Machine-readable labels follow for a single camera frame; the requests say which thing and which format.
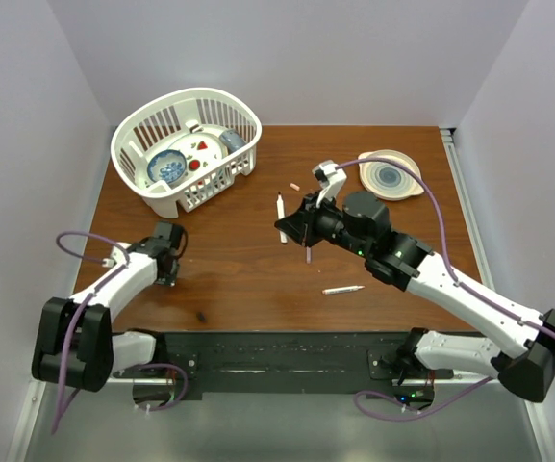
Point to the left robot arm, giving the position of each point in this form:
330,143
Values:
76,344

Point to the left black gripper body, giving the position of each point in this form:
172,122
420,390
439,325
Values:
167,279

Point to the white pink-end marker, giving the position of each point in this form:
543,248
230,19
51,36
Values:
342,290

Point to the grey blue cup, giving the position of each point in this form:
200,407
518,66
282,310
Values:
232,140

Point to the aluminium frame rail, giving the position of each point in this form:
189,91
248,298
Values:
535,414

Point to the blue patterned bowl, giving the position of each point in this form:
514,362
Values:
169,166

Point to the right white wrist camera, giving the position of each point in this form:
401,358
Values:
331,178

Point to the white plastic dish basket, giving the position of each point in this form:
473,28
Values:
154,126

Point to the white black-tip marker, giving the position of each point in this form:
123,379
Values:
280,206

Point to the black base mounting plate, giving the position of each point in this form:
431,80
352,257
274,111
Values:
334,363

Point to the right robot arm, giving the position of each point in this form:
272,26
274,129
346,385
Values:
515,344

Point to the white strawberry plate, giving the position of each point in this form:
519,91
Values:
203,151

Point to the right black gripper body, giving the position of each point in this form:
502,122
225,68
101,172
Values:
324,222

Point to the beige plate blue rings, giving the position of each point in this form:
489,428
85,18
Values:
392,174

